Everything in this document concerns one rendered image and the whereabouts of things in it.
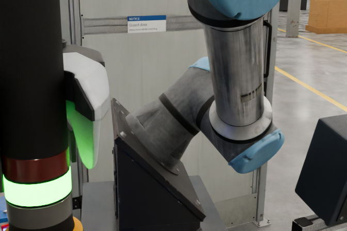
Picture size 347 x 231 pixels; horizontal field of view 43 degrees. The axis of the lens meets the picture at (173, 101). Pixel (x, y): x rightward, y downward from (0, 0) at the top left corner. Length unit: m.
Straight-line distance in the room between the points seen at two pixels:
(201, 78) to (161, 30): 1.32
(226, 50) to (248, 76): 0.07
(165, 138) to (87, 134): 0.66
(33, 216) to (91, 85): 0.07
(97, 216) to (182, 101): 0.32
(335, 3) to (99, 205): 11.87
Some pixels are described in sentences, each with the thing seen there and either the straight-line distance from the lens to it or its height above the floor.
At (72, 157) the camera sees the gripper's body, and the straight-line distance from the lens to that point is 0.31.
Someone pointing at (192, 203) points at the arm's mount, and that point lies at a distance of 0.89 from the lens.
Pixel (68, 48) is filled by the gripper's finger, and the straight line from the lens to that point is 0.29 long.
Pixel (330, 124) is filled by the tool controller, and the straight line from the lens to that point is 0.88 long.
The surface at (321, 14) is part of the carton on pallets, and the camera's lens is 12.57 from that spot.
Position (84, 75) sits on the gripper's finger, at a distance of 0.21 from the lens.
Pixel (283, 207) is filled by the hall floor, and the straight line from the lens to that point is 3.16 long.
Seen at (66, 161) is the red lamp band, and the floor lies 1.43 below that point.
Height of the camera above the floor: 1.52
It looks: 16 degrees down
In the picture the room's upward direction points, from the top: 1 degrees clockwise
